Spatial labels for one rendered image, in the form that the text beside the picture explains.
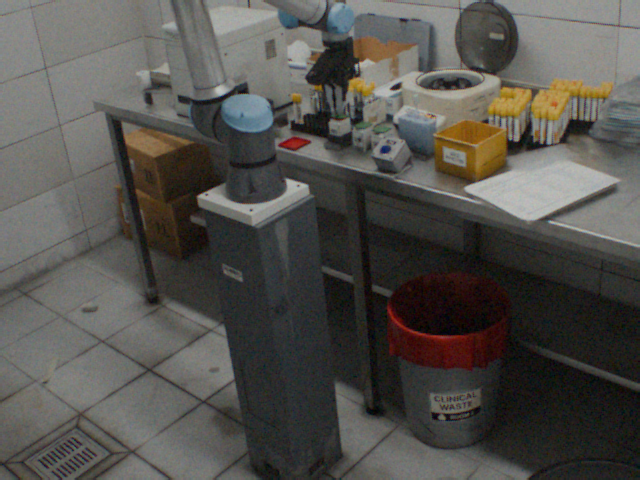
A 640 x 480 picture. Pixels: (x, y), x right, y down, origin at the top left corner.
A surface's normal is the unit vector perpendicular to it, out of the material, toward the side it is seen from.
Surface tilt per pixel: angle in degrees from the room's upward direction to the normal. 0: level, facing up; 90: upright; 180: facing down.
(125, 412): 0
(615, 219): 0
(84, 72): 90
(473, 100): 90
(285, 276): 90
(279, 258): 90
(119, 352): 0
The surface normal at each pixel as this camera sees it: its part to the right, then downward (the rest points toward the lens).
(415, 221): -0.67, 0.41
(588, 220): -0.10, -0.88
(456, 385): -0.03, 0.53
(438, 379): -0.28, 0.53
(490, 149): 0.69, 0.28
